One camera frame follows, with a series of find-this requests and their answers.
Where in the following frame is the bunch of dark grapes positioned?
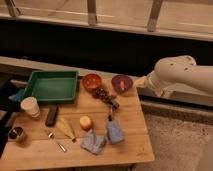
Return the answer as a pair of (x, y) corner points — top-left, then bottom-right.
(92, 87), (119, 109)

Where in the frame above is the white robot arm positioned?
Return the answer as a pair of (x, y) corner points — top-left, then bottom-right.
(134, 55), (213, 97)

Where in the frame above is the blue object at tray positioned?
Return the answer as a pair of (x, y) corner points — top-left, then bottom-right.
(9, 89), (24, 102)

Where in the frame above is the purple bowl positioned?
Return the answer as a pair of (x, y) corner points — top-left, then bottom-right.
(111, 74), (133, 94)

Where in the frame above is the metal fork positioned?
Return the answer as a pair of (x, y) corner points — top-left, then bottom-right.
(47, 131), (67, 153)

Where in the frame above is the black rectangular block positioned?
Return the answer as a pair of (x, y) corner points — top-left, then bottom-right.
(45, 105), (58, 127)

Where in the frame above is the yellow apple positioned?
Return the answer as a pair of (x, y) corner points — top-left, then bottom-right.
(79, 116), (93, 131)

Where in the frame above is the blue cloth right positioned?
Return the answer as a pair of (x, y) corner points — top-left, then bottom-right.
(106, 115), (124, 144)

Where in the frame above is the blue cloth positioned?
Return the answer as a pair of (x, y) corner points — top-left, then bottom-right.
(81, 129), (106, 155)
(106, 115), (124, 144)

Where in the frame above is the red bowl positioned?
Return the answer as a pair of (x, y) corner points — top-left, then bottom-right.
(82, 73), (102, 91)

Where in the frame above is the small red pepper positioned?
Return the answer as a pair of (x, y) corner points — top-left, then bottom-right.
(120, 81), (125, 91)

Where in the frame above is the white paper cup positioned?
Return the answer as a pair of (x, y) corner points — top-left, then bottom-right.
(21, 97), (40, 119)

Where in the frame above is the blue cloth left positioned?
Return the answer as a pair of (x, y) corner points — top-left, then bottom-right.
(81, 129), (106, 155)

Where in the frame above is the green plastic tray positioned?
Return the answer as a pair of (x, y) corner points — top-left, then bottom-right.
(23, 71), (78, 104)

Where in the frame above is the small metal can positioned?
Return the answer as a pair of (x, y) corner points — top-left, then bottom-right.
(8, 127), (26, 143)

